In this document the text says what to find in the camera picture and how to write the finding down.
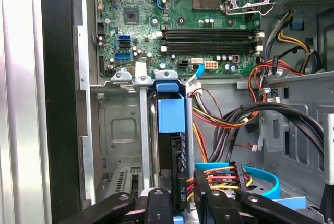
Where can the white paper tag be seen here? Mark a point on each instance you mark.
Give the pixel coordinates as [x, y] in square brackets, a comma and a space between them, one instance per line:
[140, 68]

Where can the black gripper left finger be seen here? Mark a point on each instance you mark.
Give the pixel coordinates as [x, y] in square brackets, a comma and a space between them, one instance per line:
[156, 208]

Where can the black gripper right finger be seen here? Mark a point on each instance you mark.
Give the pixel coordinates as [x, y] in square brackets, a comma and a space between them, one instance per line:
[216, 208]

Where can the black RAM slot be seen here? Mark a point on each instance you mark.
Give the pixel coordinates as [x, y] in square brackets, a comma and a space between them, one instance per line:
[208, 50]
[208, 31]
[208, 37]
[208, 44]

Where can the grey metal disk bay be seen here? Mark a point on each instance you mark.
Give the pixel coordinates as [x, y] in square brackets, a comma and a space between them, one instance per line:
[144, 130]

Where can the green motherboard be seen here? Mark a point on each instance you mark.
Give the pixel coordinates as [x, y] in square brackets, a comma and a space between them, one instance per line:
[146, 28]

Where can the grey optical drive cage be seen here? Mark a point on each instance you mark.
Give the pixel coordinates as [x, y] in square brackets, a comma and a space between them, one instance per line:
[329, 143]

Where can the black PC case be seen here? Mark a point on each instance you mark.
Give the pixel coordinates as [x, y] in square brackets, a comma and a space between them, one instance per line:
[60, 104]

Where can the hard disk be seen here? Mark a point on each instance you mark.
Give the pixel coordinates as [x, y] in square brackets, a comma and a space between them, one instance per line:
[171, 114]

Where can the metal locking lever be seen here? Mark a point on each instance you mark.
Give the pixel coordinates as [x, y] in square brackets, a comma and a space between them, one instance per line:
[245, 13]

